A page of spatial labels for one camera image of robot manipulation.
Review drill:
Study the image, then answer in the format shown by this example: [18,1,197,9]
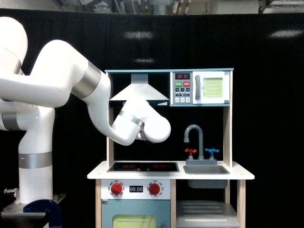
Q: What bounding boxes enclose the blue faucet handle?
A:
[205,148,219,160]

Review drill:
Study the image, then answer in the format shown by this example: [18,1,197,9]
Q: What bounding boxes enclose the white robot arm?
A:
[0,17,171,204]

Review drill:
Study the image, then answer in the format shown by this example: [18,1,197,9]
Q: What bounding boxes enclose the grey toy faucet spout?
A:
[183,124,204,161]

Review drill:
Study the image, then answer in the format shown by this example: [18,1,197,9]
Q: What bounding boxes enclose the grey range hood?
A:
[109,73,170,107]

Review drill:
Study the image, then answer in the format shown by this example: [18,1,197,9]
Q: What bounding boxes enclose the toy microwave with panel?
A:
[170,68,233,106]

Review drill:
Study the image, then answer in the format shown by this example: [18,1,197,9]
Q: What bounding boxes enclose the black toy stovetop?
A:
[107,161,179,172]

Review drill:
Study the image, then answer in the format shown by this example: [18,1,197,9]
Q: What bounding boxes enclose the grey toy sink basin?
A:
[184,159,230,189]

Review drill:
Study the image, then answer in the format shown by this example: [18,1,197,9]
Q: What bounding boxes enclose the right red oven knob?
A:
[148,183,161,195]

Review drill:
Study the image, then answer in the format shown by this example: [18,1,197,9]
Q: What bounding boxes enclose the red oven knob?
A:
[110,183,123,196]
[148,183,161,195]

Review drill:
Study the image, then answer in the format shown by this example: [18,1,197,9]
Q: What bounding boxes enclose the black oven timer display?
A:
[129,185,143,193]

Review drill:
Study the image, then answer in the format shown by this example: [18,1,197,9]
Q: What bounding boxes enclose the left red oven knob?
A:
[110,183,123,196]

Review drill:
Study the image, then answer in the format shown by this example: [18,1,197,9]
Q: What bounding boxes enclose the teal oven door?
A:
[102,199,171,228]

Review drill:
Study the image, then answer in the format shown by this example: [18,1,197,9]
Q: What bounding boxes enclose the grey lower shelf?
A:
[176,200,240,228]

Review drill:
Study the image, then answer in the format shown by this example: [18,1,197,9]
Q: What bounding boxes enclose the blue c-clamp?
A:
[23,199,62,228]

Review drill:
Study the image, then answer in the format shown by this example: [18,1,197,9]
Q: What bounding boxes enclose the red faucet handle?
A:
[185,148,197,160]

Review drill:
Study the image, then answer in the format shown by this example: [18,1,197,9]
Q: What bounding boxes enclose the wooden toy kitchen frame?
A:
[88,69,254,228]

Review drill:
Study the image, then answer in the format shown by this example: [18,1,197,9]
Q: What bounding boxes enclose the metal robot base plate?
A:
[0,193,67,217]

